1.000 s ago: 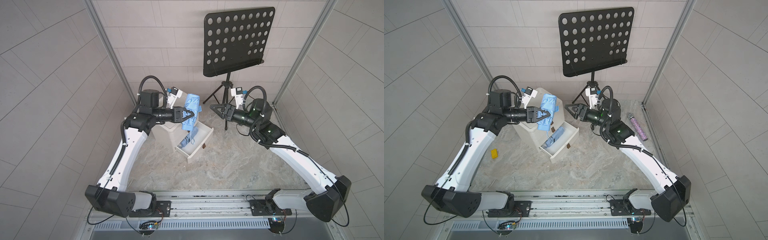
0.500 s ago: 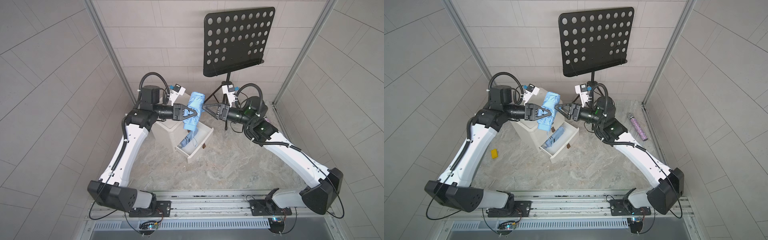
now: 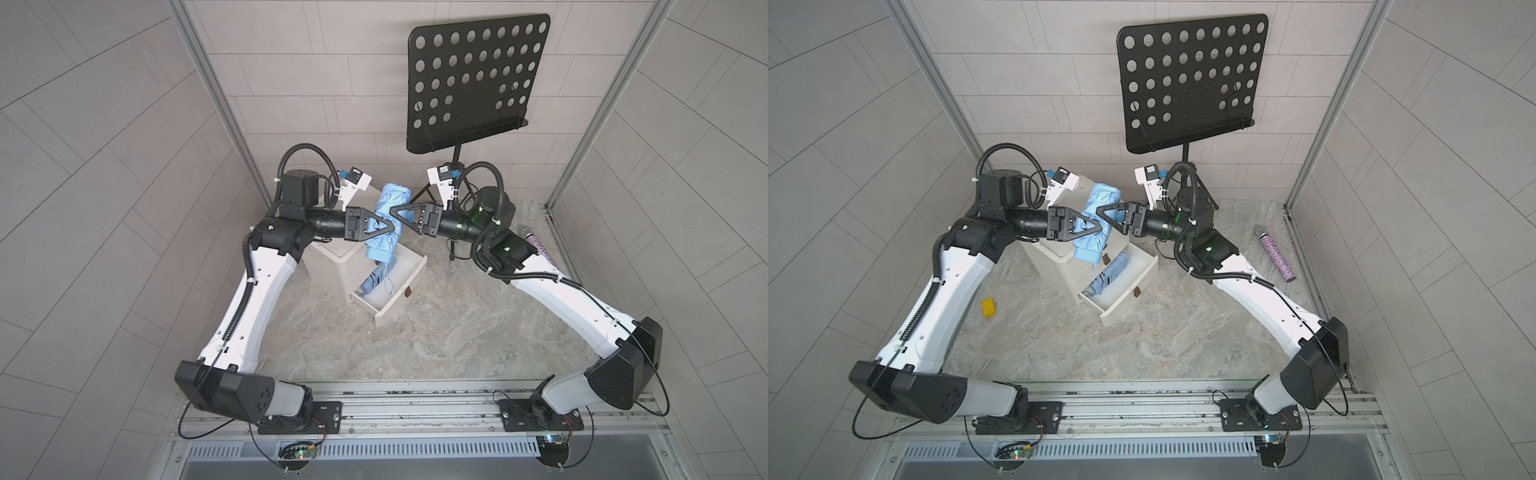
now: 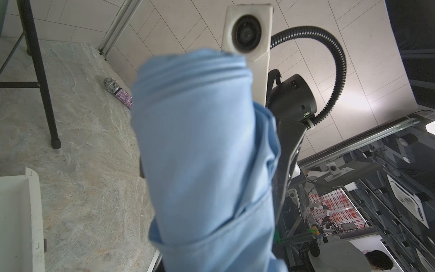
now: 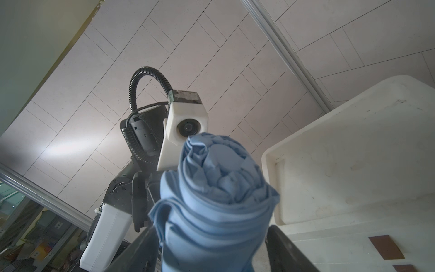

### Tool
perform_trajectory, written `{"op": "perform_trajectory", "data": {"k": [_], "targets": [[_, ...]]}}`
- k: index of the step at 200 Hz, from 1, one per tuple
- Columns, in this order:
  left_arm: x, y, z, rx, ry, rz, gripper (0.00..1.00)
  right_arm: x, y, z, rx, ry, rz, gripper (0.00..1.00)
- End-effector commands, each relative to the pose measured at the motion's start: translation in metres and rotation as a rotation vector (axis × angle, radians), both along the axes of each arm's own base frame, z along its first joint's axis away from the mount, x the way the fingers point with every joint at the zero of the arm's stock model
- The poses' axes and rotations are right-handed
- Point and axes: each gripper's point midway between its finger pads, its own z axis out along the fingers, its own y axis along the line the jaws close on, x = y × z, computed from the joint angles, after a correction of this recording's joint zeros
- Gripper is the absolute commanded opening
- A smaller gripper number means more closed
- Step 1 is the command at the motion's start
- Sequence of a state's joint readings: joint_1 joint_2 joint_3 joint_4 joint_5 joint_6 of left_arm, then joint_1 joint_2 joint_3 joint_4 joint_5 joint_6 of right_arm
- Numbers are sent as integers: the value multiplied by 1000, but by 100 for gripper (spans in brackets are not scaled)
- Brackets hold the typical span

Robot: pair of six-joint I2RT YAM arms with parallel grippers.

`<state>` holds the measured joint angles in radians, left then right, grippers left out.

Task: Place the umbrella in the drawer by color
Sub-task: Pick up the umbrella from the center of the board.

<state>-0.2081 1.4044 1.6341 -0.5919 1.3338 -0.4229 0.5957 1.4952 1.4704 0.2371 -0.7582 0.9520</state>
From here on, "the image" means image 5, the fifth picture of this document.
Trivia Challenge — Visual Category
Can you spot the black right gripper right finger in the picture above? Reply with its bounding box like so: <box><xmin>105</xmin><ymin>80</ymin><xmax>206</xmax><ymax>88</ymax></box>
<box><xmin>265</xmin><ymin>225</ymin><xmax>319</xmax><ymax>272</ymax></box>

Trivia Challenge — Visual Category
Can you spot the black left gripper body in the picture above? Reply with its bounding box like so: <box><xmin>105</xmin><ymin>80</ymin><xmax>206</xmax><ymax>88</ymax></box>
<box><xmin>131</xmin><ymin>171</ymin><xmax>164</xmax><ymax>232</ymax></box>

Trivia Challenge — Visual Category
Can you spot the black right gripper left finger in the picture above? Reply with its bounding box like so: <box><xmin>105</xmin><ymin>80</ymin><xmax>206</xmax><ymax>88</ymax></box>
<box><xmin>105</xmin><ymin>227</ymin><xmax>159</xmax><ymax>272</ymax></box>

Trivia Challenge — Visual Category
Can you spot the light blue umbrella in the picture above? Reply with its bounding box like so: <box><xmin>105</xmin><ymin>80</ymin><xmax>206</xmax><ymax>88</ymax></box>
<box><xmin>149</xmin><ymin>133</ymin><xmax>280</xmax><ymax>272</ymax></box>

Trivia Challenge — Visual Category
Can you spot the white three-drawer cabinet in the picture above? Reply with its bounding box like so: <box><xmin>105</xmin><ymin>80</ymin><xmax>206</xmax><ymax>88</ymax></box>
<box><xmin>262</xmin><ymin>75</ymin><xmax>435</xmax><ymax>260</ymax></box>

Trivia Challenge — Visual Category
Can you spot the white top drawer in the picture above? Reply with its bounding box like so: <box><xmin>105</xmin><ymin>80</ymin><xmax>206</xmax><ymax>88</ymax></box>
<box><xmin>280</xmin><ymin>194</ymin><xmax>435</xmax><ymax>272</ymax></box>

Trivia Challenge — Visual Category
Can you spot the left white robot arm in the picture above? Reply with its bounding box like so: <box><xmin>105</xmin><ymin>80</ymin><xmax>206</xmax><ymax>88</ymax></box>
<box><xmin>79</xmin><ymin>66</ymin><xmax>173</xmax><ymax>272</ymax></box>

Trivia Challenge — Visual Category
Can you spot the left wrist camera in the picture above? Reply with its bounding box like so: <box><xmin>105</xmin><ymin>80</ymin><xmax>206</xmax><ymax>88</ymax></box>
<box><xmin>157</xmin><ymin>90</ymin><xmax>208</xmax><ymax>171</ymax></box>

